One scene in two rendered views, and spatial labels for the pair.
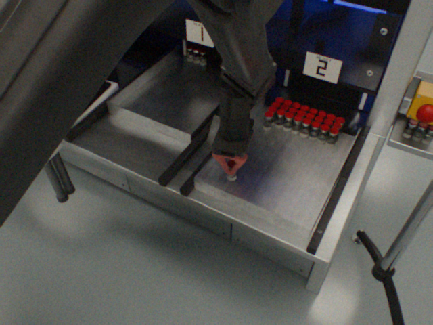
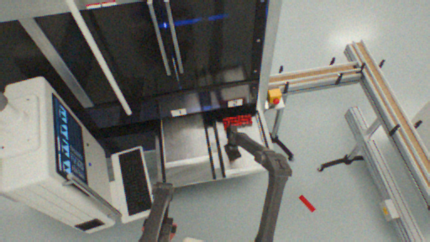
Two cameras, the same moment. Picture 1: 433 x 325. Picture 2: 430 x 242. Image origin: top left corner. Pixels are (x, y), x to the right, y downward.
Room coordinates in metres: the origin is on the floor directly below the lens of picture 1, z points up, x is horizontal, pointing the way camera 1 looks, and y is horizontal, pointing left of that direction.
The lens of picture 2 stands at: (0.01, 0.44, 2.54)
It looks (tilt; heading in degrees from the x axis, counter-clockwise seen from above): 59 degrees down; 324
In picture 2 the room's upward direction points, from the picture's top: 5 degrees counter-clockwise
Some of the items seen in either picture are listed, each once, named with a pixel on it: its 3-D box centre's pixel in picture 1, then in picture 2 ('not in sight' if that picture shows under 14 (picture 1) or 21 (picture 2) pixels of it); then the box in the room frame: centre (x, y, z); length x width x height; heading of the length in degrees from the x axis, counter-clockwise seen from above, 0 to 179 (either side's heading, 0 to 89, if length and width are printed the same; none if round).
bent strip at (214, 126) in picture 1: (204, 143); (215, 155); (0.64, 0.03, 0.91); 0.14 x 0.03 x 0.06; 149
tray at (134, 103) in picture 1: (184, 88); (183, 135); (0.88, 0.09, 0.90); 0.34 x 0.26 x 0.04; 150
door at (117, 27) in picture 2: not in sight; (120, 60); (1.06, 0.21, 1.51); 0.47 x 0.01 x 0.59; 60
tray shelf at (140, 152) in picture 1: (225, 130); (212, 142); (0.73, -0.02, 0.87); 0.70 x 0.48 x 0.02; 60
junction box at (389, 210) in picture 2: not in sight; (389, 210); (-0.24, -0.69, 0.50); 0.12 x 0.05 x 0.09; 150
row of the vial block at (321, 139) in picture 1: (300, 126); (238, 125); (0.71, -0.20, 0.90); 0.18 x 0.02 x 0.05; 60
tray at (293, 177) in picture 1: (282, 156); (241, 141); (0.61, -0.15, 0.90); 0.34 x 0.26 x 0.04; 150
